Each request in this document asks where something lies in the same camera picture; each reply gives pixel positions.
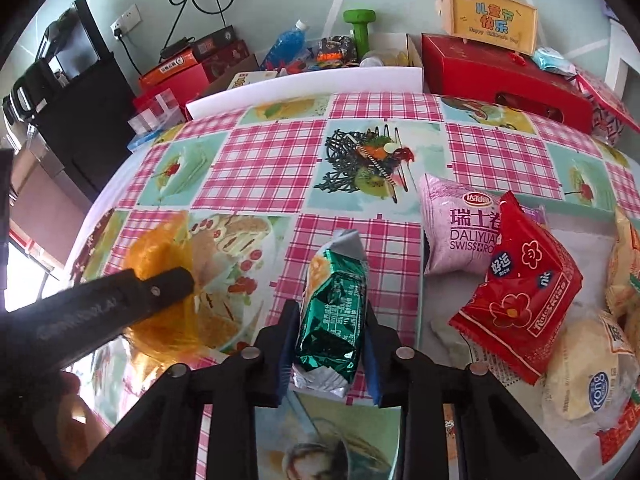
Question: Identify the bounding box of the black cabinet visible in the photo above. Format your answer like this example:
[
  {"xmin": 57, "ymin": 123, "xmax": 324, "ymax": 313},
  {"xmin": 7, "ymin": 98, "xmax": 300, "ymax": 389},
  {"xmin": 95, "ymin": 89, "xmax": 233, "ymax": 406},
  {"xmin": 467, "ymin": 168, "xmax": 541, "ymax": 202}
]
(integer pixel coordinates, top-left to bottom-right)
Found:
[{"xmin": 30, "ymin": 52, "xmax": 138, "ymax": 201}]

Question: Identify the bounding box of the yellow printed card box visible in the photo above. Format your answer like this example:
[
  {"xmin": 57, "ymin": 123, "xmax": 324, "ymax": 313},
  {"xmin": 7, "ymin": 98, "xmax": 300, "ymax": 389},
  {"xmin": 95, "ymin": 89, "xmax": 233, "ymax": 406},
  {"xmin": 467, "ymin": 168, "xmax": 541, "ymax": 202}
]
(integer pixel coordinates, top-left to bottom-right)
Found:
[{"xmin": 225, "ymin": 70, "xmax": 278, "ymax": 92}]

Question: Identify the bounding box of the person's left hand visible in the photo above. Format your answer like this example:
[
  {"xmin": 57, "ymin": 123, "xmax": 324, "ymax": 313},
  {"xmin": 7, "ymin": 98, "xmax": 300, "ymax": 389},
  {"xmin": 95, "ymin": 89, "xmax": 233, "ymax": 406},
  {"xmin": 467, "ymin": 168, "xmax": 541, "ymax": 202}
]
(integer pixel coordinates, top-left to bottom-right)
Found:
[{"xmin": 55, "ymin": 370, "xmax": 113, "ymax": 466}]

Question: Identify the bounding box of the dark red flat box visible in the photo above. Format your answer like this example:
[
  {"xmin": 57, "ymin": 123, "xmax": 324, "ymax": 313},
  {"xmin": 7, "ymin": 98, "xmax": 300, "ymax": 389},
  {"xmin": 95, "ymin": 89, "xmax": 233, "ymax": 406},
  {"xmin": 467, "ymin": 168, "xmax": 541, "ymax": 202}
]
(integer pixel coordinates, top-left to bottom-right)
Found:
[{"xmin": 200, "ymin": 40, "xmax": 251, "ymax": 83}]

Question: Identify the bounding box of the red patterned gift box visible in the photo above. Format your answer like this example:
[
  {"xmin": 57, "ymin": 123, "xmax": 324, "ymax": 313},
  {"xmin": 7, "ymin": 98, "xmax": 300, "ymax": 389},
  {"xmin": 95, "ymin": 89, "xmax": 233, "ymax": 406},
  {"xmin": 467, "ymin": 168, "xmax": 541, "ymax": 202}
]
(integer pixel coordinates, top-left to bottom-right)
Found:
[{"xmin": 575, "ymin": 67, "xmax": 640, "ymax": 146}]

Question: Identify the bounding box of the light blue plastic lid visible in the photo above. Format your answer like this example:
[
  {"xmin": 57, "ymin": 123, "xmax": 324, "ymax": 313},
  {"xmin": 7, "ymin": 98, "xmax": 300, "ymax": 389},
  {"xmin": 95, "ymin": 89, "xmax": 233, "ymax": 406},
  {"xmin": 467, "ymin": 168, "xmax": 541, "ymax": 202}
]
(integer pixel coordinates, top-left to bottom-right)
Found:
[{"xmin": 126, "ymin": 130, "xmax": 166, "ymax": 153}]

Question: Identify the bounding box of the green dumbbell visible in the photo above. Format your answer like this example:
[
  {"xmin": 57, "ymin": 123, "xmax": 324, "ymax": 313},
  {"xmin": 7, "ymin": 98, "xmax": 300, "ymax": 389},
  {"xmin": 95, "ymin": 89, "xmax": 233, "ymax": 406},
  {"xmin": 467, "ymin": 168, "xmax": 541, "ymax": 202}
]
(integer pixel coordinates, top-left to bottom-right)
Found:
[{"xmin": 342, "ymin": 8, "xmax": 377, "ymax": 63}]

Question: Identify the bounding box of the pink swiss roll packet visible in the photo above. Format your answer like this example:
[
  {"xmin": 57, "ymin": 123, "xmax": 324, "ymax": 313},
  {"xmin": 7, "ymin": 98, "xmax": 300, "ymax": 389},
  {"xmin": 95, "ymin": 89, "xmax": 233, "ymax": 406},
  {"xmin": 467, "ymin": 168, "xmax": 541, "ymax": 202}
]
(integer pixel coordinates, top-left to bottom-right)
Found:
[{"xmin": 417, "ymin": 172, "xmax": 506, "ymax": 277}]

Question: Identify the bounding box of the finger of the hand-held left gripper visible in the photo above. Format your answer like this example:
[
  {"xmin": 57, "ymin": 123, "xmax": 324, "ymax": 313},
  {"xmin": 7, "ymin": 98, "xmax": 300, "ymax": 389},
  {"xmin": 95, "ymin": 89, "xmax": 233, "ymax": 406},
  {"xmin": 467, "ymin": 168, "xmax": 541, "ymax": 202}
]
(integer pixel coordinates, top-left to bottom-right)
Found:
[{"xmin": 120, "ymin": 266, "xmax": 196, "ymax": 321}]

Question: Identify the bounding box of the white shelf frame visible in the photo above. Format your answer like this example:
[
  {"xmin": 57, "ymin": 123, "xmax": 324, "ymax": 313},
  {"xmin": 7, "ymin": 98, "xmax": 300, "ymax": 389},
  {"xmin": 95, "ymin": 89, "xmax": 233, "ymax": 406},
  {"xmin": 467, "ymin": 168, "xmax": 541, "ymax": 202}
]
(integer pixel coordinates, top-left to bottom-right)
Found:
[{"xmin": 602, "ymin": 7, "xmax": 640, "ymax": 101}]

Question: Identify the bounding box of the blue liquid bottle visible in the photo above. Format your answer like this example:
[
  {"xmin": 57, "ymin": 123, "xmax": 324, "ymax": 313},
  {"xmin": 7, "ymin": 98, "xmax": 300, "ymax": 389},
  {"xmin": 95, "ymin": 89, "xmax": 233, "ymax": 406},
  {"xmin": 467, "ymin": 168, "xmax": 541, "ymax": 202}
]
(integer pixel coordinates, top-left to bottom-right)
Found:
[{"xmin": 260, "ymin": 20, "xmax": 308, "ymax": 71}]

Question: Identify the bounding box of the white wall outlet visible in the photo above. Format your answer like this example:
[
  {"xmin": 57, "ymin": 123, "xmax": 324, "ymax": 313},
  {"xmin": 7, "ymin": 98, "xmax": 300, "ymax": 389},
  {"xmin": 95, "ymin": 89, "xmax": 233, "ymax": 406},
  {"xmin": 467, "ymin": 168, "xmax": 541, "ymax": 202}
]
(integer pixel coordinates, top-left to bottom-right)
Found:
[{"xmin": 111, "ymin": 4, "xmax": 143, "ymax": 41}]

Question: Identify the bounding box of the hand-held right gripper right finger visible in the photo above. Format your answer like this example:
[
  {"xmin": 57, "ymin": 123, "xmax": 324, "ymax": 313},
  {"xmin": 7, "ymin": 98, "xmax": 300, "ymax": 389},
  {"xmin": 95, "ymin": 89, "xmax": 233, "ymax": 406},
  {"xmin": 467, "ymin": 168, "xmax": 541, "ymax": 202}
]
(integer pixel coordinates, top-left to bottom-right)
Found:
[{"xmin": 364, "ymin": 304, "xmax": 583, "ymax": 480}]

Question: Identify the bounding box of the red flower snack packet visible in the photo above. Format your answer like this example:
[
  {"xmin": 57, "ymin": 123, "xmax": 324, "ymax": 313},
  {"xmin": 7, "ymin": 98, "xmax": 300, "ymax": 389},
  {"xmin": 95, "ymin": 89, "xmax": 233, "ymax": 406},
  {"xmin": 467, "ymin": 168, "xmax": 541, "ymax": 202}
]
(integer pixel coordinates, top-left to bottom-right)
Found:
[{"xmin": 448, "ymin": 191, "xmax": 584, "ymax": 386}]

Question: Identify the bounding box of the black power adapter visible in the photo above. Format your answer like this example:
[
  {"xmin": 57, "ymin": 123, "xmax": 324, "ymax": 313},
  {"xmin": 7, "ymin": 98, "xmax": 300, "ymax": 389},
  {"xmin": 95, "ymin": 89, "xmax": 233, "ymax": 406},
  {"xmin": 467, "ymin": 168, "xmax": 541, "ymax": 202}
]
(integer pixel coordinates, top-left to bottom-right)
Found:
[{"xmin": 160, "ymin": 36, "xmax": 196, "ymax": 58}]

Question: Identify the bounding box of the blue face mask pack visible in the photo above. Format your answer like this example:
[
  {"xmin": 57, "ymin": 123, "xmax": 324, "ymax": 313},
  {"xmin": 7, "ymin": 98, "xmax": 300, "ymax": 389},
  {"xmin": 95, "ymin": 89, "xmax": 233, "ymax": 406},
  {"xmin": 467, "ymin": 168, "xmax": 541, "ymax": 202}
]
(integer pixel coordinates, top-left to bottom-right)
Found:
[{"xmin": 531, "ymin": 46, "xmax": 578, "ymax": 78}]

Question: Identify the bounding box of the large red box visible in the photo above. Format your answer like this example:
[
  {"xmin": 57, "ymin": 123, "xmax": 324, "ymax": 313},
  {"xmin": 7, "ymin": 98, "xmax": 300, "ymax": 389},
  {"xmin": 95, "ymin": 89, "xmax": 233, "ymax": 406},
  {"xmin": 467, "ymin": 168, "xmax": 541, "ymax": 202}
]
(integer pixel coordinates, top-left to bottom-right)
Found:
[{"xmin": 132, "ymin": 62, "xmax": 213, "ymax": 111}]

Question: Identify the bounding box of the green foil biscuit packet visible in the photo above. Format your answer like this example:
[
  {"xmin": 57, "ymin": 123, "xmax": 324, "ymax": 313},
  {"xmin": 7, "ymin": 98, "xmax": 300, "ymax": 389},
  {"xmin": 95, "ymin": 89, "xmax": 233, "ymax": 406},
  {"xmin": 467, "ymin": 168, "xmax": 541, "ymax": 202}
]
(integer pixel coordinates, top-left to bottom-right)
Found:
[{"xmin": 292, "ymin": 228, "xmax": 368, "ymax": 401}]

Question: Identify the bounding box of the clear round bread packet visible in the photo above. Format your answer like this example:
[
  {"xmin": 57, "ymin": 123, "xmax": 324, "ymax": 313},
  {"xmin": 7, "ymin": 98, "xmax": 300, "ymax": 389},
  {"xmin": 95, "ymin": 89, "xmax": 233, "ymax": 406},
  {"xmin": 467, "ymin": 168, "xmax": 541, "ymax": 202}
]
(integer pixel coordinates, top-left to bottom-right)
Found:
[{"xmin": 542, "ymin": 310, "xmax": 640, "ymax": 433}]

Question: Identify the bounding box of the orange flat box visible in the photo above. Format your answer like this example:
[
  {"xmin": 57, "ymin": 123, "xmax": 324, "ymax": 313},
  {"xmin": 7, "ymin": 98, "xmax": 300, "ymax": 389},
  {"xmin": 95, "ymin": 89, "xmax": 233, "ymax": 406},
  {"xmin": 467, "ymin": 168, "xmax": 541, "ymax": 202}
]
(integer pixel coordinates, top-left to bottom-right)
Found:
[{"xmin": 139, "ymin": 50, "xmax": 201, "ymax": 92}]

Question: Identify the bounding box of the white foam board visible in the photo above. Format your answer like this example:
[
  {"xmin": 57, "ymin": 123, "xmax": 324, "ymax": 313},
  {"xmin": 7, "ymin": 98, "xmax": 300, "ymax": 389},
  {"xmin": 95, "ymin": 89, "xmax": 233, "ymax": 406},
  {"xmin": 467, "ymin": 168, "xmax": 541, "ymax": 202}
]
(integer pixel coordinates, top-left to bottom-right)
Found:
[{"xmin": 185, "ymin": 66, "xmax": 425, "ymax": 121}]

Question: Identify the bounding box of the black flat box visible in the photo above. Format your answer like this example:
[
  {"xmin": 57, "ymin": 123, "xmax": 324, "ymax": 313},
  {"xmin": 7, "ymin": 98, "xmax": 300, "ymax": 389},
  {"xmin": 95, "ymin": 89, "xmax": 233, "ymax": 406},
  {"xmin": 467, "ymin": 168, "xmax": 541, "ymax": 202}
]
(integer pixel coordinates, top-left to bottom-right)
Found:
[{"xmin": 191, "ymin": 25, "xmax": 236, "ymax": 61}]

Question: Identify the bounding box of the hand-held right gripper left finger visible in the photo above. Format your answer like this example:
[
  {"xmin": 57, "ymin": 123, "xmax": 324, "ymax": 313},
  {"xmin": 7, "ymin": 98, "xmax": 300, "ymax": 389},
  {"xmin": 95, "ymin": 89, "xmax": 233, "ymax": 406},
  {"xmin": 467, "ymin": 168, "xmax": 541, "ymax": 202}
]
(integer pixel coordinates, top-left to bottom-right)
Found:
[{"xmin": 75, "ymin": 300, "xmax": 302, "ymax": 480}]

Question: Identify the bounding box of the yellow box with handle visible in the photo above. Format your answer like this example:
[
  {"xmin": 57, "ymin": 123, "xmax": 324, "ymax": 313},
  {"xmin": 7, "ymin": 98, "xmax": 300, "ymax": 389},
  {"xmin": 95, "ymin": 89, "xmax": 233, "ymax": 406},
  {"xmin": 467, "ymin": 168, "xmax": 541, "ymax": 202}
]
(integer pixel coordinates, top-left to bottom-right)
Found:
[{"xmin": 432, "ymin": 0, "xmax": 540, "ymax": 55}]

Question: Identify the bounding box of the red white biscuit packet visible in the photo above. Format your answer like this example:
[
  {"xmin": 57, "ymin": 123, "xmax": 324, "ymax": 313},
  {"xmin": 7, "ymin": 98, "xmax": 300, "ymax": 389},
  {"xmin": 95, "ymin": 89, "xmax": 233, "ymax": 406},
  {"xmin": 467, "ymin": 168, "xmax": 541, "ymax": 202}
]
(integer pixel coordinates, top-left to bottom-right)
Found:
[{"xmin": 595, "ymin": 405, "xmax": 640, "ymax": 466}]

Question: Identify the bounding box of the clear plastic bottle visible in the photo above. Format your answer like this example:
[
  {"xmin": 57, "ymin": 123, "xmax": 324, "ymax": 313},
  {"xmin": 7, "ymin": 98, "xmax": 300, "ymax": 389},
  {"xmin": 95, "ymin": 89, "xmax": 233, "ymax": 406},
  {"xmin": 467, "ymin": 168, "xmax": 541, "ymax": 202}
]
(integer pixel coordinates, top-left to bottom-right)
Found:
[{"xmin": 359, "ymin": 50, "xmax": 401, "ymax": 68}]

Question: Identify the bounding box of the cream orange snack packet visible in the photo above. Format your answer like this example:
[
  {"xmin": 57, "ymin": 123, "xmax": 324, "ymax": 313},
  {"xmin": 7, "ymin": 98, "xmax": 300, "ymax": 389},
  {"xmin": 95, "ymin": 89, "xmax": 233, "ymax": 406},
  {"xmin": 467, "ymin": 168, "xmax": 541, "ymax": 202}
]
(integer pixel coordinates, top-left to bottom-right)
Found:
[{"xmin": 605, "ymin": 205, "xmax": 640, "ymax": 311}]

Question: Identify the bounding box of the clear acrylic box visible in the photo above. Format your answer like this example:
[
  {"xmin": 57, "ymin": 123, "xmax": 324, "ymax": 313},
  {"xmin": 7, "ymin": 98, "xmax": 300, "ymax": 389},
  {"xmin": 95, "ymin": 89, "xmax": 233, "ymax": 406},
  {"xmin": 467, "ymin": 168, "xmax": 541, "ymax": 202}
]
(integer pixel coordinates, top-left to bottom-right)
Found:
[{"xmin": 127, "ymin": 89, "xmax": 182, "ymax": 133}]

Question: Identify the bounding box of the black coffee machine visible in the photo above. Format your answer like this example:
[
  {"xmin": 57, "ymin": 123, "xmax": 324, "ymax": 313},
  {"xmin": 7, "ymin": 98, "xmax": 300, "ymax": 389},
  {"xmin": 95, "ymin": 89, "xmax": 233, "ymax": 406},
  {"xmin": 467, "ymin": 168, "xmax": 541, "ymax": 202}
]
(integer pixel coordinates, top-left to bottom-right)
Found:
[{"xmin": 2, "ymin": 67, "xmax": 41, "ymax": 121}]

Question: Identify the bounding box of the orange jelly bag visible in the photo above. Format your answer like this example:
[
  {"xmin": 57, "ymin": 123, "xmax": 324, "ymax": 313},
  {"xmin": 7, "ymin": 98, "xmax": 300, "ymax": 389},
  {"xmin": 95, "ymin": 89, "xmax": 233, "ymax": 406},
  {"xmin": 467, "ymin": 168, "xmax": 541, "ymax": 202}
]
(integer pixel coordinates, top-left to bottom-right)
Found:
[{"xmin": 120, "ymin": 210, "xmax": 241, "ymax": 361}]

